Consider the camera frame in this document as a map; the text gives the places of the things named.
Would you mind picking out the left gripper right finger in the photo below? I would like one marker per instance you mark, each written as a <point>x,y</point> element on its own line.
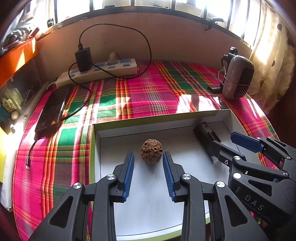
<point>229,218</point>

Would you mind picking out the small green figurine card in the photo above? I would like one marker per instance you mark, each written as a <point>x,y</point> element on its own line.
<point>8,105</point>

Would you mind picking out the black charger adapter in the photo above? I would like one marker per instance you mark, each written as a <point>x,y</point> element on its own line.
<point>83,58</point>

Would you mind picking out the green white cardboard box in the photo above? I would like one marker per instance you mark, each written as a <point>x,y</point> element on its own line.
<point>149,213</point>

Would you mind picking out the black phone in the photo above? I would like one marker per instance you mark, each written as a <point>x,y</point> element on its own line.
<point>52,113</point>

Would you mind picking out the orange planter tray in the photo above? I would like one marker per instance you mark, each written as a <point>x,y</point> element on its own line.
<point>16,58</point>

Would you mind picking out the beige power strip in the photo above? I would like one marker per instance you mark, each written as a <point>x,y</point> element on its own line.
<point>123,67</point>

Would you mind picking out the grey portable heater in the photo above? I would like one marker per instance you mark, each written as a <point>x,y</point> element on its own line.
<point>238,75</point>

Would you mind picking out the polka dot curtain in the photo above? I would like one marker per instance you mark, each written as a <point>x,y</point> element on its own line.
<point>274,62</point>

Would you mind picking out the plaid pink green bedsheet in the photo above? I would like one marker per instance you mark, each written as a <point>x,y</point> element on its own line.
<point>45,170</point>

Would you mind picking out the large brown walnut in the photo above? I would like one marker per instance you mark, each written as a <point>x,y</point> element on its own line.
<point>151,151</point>

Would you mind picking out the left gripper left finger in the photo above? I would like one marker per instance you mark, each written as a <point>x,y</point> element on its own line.
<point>68,219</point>

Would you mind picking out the black bike light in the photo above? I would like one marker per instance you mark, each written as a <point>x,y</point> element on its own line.
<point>205,135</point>

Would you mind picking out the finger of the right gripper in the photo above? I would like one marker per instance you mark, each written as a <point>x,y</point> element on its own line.
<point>225,155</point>
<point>274,150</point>

